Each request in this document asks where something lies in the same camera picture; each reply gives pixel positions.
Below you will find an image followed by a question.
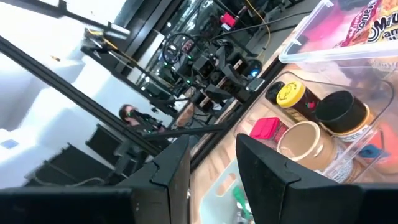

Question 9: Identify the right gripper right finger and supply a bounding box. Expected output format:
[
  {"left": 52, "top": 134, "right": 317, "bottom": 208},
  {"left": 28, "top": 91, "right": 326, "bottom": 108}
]
[{"left": 235, "top": 133, "right": 398, "bottom": 224}]

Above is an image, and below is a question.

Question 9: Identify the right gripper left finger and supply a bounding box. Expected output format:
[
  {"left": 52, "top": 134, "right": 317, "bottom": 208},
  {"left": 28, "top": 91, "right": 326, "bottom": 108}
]
[{"left": 0, "top": 134, "right": 191, "bottom": 224}]

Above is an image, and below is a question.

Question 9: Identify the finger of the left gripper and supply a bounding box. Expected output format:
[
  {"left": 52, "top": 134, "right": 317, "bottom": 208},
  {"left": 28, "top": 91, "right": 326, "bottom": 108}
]
[
  {"left": 203, "top": 83, "right": 234, "bottom": 104},
  {"left": 222, "top": 63, "right": 252, "bottom": 103}
]

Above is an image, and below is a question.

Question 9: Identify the brown bottle yellow cap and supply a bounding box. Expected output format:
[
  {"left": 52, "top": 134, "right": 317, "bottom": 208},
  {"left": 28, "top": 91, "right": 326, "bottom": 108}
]
[{"left": 275, "top": 80, "right": 321, "bottom": 124}]

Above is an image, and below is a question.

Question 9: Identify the red lid patterned spice tin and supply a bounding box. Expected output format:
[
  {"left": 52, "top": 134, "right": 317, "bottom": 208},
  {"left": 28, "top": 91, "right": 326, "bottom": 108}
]
[{"left": 249, "top": 116, "right": 289, "bottom": 147}]

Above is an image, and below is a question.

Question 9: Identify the clear spice jar white label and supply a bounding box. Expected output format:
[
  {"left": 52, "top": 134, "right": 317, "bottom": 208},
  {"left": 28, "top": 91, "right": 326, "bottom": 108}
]
[{"left": 276, "top": 120, "right": 356, "bottom": 184}]

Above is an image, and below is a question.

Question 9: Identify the gold spoon green handle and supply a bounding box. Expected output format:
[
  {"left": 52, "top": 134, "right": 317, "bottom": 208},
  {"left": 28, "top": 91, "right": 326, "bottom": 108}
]
[{"left": 231, "top": 185, "right": 254, "bottom": 222}]

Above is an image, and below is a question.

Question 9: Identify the black lid orange spice jar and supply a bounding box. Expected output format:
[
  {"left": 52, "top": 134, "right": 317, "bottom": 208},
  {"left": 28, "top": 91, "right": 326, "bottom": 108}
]
[{"left": 314, "top": 90, "right": 376, "bottom": 143}]

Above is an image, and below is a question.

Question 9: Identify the grey plastic bin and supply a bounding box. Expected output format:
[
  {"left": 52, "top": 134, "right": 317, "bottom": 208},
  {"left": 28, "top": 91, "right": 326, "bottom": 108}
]
[{"left": 198, "top": 158, "right": 256, "bottom": 224}]

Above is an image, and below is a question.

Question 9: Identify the clear acrylic organizer bin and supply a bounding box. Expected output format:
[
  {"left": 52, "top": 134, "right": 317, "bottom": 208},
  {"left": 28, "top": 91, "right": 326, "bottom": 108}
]
[{"left": 233, "top": 70, "right": 396, "bottom": 184}]

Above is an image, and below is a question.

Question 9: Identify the red ramen packet silver back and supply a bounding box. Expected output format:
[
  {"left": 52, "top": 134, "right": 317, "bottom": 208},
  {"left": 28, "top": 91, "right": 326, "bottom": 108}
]
[{"left": 334, "top": 0, "right": 384, "bottom": 49}]

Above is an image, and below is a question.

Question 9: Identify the yellow ramen packet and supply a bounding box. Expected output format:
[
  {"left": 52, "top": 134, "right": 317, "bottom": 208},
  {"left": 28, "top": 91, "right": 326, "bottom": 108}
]
[{"left": 366, "top": 0, "right": 398, "bottom": 44}]

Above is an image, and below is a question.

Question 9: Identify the black computer tower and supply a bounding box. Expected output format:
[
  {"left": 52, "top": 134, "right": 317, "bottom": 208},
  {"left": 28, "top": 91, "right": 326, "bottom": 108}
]
[{"left": 244, "top": 58, "right": 264, "bottom": 79}]

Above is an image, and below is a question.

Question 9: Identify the frosted clear storage bin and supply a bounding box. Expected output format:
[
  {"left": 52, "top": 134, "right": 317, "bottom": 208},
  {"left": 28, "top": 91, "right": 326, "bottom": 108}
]
[{"left": 279, "top": 0, "right": 398, "bottom": 73}]

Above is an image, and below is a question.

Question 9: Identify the person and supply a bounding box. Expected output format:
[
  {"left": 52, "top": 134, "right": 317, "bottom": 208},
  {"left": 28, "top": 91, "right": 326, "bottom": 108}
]
[{"left": 118, "top": 104, "right": 166, "bottom": 135}]

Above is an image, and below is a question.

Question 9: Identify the pink plastic bowl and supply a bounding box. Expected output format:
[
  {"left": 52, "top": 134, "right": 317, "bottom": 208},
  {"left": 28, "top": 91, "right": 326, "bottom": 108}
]
[{"left": 298, "top": 0, "right": 355, "bottom": 54}]

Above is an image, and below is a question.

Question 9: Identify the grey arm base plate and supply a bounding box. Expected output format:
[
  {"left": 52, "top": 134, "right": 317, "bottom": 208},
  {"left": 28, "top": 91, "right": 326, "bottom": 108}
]
[{"left": 246, "top": 77, "right": 266, "bottom": 93}]

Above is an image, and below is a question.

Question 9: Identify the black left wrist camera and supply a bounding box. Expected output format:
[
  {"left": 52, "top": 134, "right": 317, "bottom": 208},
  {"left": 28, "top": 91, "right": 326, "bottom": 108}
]
[{"left": 192, "top": 55, "right": 217, "bottom": 79}]

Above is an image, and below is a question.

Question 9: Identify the black aluminium table frame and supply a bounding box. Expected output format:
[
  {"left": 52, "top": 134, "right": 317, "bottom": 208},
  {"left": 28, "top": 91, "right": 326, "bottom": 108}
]
[{"left": 141, "top": 58, "right": 285, "bottom": 171}]

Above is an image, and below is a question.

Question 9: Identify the yellow hanging cable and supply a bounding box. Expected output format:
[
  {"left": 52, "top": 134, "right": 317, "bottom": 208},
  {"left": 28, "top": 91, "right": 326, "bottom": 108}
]
[{"left": 245, "top": 0, "right": 271, "bottom": 50}]

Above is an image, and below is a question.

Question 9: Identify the black rig frame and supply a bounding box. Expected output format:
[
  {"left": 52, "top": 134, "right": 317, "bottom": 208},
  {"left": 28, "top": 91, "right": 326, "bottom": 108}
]
[{"left": 0, "top": 35, "right": 162, "bottom": 156}]

